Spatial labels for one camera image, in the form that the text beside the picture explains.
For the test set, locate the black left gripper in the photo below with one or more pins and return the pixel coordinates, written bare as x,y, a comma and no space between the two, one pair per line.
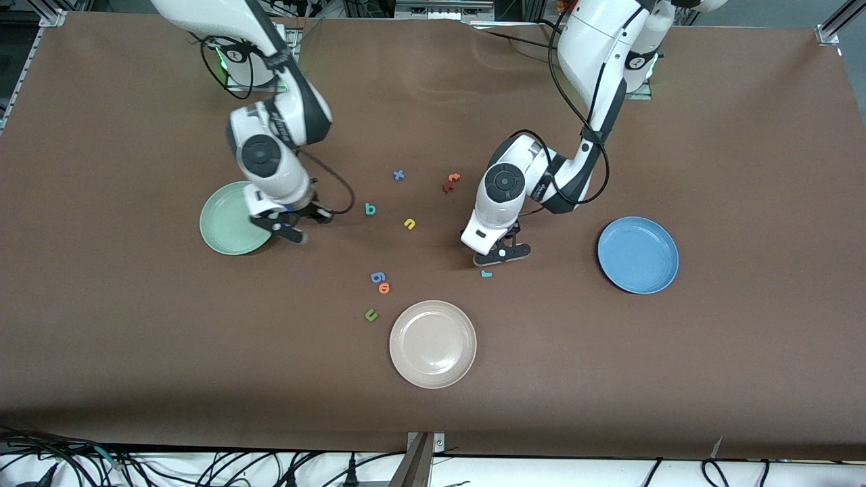
517,228

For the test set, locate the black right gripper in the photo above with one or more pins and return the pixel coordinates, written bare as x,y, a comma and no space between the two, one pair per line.
313,210

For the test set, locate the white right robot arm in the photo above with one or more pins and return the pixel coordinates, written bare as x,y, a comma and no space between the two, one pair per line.
270,176

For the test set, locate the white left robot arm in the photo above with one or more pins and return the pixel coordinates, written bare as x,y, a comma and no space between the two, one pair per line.
504,181

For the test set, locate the green plate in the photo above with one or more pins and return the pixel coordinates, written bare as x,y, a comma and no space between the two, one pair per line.
223,230

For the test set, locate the blue plate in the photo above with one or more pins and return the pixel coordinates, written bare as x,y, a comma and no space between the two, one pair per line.
639,257

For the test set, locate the beige plate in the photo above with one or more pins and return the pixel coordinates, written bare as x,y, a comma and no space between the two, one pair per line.
433,345

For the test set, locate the dark equipment rack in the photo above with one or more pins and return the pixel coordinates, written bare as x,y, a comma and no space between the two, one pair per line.
440,8

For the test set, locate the brown table cover mat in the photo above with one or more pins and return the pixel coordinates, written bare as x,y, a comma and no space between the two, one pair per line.
744,169

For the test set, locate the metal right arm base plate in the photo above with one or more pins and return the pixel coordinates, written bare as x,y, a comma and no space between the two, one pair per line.
270,86

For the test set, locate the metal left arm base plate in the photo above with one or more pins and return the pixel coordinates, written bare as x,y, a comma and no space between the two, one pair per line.
639,96

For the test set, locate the metal table edge bracket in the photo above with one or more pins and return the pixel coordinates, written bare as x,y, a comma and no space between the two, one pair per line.
419,460

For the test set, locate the aluminium frame corner bracket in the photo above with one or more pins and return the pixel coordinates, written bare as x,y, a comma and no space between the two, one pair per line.
54,17

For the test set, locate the aluminium frame post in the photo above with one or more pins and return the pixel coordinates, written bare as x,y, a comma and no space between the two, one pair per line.
829,34

